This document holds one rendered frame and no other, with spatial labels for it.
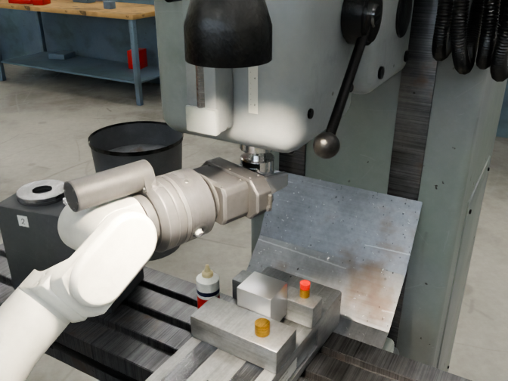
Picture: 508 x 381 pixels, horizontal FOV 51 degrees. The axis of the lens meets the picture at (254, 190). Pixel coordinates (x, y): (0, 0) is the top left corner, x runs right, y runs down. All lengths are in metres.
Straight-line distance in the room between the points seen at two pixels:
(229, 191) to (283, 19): 0.22
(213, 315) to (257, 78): 0.38
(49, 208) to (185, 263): 1.88
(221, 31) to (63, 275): 0.28
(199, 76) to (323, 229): 0.61
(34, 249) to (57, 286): 0.49
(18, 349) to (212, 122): 0.30
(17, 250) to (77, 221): 0.47
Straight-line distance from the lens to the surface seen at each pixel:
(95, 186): 0.59
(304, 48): 0.58
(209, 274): 0.94
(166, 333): 0.97
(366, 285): 1.09
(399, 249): 1.09
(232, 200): 0.66
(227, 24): 0.42
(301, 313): 0.86
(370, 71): 0.75
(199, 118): 0.60
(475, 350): 2.48
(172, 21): 0.65
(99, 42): 6.88
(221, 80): 0.59
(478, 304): 2.74
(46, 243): 1.03
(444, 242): 1.11
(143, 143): 3.04
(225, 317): 0.82
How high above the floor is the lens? 1.54
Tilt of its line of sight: 25 degrees down
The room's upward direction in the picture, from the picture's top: straight up
